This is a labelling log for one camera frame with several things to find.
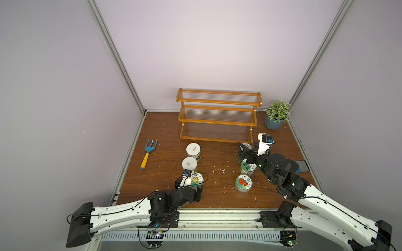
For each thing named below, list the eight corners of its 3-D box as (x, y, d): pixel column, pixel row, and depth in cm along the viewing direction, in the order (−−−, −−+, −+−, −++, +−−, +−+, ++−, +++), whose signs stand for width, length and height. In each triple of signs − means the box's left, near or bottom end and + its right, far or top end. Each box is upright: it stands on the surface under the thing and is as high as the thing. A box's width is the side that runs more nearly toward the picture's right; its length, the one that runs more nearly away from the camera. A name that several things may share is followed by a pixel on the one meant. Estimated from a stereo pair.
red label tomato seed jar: (235, 194, 82) (238, 189, 75) (234, 180, 87) (236, 174, 80) (250, 194, 82) (254, 189, 75) (248, 180, 87) (251, 174, 80)
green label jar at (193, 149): (187, 162, 94) (185, 154, 87) (188, 150, 100) (186, 142, 92) (200, 162, 94) (199, 154, 87) (200, 150, 100) (200, 142, 92)
